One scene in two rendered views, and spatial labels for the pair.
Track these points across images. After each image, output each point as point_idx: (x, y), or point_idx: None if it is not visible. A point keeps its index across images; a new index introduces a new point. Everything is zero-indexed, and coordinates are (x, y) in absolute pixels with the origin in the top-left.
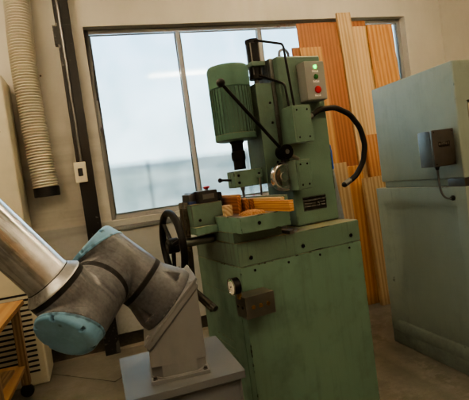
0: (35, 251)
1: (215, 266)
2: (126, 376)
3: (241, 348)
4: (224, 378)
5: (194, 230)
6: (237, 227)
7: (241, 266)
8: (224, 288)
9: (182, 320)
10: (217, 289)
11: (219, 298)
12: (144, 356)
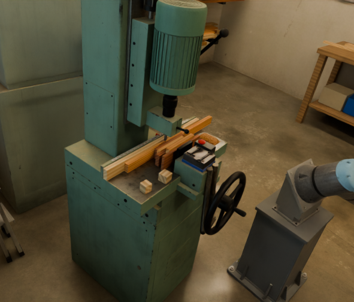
0: None
1: (184, 206)
2: (320, 226)
3: (194, 233)
4: None
5: (218, 178)
6: (223, 150)
7: None
8: (190, 211)
9: None
10: (181, 222)
11: (180, 228)
12: (297, 229)
